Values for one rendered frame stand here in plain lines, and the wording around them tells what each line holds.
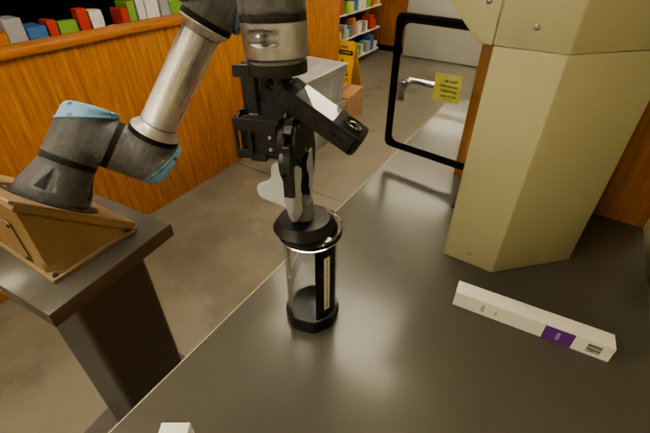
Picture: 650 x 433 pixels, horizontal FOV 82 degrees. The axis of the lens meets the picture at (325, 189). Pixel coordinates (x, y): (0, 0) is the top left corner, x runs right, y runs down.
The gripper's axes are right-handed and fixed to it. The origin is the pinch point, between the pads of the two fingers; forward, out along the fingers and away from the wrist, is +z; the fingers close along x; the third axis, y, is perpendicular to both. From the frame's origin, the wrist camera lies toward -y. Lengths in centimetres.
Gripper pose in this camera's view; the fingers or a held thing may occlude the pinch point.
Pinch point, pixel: (303, 207)
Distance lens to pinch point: 53.5
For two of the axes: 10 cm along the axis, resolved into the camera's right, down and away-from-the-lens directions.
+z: 0.3, 8.7, 4.9
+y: -9.6, -1.2, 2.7
